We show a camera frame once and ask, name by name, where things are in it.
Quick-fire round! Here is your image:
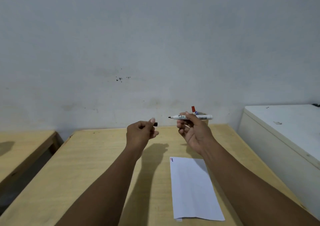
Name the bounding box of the person's right hand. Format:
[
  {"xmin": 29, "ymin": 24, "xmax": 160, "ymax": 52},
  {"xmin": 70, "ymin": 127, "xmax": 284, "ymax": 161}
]
[{"xmin": 176, "ymin": 112, "xmax": 217, "ymax": 156}]

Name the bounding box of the person's left hand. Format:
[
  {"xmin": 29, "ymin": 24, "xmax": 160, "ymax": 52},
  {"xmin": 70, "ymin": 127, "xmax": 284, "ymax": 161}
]
[{"xmin": 126, "ymin": 118, "xmax": 159, "ymax": 154}]

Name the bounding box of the black marker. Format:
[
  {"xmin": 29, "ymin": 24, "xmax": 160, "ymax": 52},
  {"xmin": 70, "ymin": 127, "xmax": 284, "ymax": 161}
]
[{"xmin": 168, "ymin": 114, "xmax": 213, "ymax": 121}]

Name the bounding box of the white paper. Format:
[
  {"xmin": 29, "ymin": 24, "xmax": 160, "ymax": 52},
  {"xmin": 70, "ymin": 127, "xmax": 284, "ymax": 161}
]
[{"xmin": 170, "ymin": 157, "xmax": 225, "ymax": 222}]

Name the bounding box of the person's right forearm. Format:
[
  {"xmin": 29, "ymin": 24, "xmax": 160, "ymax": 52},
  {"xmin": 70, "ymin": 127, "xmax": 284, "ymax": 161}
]
[{"xmin": 200, "ymin": 138, "xmax": 320, "ymax": 226}]

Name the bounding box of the person's left forearm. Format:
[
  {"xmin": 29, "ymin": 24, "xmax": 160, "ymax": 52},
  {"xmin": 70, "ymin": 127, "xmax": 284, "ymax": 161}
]
[{"xmin": 55, "ymin": 146, "xmax": 143, "ymax": 226}]

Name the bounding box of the wooden pen holder cup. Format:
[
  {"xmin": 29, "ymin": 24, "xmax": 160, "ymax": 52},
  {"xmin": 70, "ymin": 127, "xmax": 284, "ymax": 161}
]
[{"xmin": 197, "ymin": 112, "xmax": 209, "ymax": 127}]

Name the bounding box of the white cabinet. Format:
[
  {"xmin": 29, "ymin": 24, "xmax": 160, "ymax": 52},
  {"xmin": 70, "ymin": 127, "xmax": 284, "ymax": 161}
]
[{"xmin": 237, "ymin": 104, "xmax": 320, "ymax": 220}]

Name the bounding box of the light wooden side table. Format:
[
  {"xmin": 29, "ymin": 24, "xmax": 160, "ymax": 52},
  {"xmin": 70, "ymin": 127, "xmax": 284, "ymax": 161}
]
[{"xmin": 0, "ymin": 130, "xmax": 64, "ymax": 186}]

